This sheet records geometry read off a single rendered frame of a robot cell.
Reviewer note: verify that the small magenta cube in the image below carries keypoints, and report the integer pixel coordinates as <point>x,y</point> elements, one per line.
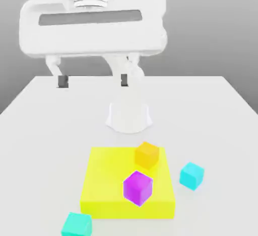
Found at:
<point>138,188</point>

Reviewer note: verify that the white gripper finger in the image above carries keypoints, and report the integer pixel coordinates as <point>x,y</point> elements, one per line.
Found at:
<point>124,80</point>
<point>54,65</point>

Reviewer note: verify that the small orange cube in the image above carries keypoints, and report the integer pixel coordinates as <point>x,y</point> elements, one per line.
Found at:
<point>146,156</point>

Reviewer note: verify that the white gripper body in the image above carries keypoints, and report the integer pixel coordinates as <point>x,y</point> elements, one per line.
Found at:
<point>90,38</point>

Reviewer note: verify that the small cyan cube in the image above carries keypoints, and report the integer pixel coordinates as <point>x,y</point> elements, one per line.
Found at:
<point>191,176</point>

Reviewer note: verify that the small turquoise cube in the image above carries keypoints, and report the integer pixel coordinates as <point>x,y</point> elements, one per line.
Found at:
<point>76,225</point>

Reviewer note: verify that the large yellow box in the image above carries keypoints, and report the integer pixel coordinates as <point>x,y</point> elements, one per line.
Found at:
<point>104,179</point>

